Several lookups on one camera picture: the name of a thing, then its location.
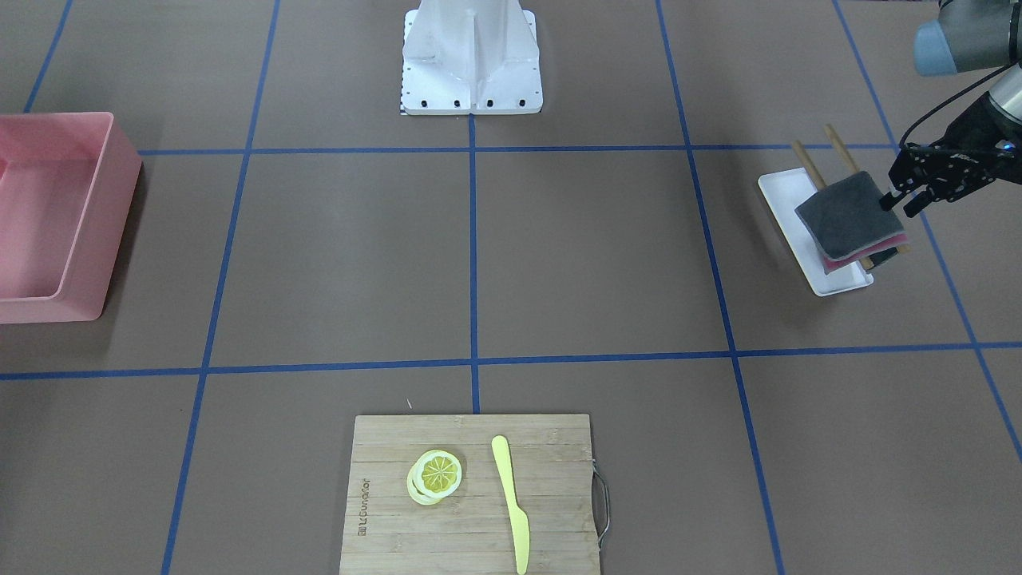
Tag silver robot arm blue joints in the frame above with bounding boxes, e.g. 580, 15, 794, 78
913, 1, 1021, 125

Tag yellow plastic knife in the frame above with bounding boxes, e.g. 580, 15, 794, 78
490, 434, 532, 574

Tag wooden stick near tray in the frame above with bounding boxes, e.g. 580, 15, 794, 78
792, 141, 886, 273

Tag wooden stick far side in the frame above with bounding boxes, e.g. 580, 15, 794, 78
822, 123, 910, 272

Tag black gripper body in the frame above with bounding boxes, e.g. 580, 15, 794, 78
889, 101, 1021, 204

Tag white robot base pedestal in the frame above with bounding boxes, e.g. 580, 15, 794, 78
399, 1, 544, 116

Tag white rectangular tray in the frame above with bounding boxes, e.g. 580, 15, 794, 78
757, 167, 873, 297

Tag wooden cutting board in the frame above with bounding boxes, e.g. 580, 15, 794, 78
339, 414, 601, 574

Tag pink plastic bin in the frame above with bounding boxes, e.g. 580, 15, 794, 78
1, 110, 142, 324

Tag yellow lemon slices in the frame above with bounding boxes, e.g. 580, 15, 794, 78
406, 449, 463, 506

